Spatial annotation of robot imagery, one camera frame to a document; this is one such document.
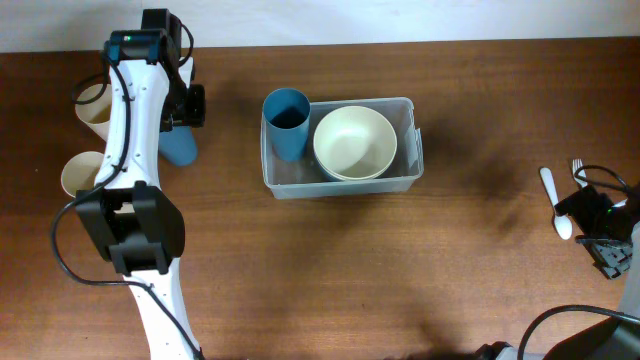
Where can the white plastic spoon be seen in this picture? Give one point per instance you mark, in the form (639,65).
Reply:
(562,224)

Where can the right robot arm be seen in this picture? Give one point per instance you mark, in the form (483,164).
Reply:
(617,337)

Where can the blue bowl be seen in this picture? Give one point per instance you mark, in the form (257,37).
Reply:
(322,175)

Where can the cream cup far left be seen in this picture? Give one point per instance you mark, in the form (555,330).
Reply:
(96,115)

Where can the cream cup near left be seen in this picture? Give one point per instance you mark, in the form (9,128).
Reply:
(79,172)

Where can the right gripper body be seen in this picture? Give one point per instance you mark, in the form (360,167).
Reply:
(607,237)

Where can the white plastic fork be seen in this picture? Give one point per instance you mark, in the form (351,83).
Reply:
(578,172)

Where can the clear plastic storage container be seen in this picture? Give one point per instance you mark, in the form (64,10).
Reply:
(301,179)

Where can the cream cup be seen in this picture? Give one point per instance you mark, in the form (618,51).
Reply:
(79,172)
(96,115)

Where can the blue cup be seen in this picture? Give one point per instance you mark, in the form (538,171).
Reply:
(286,112)
(178,146)

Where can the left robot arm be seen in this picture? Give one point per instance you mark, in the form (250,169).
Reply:
(132,223)

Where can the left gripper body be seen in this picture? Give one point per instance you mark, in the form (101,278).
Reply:
(188,107)

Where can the cream bowl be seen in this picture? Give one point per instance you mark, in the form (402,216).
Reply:
(355,166)
(354,129)

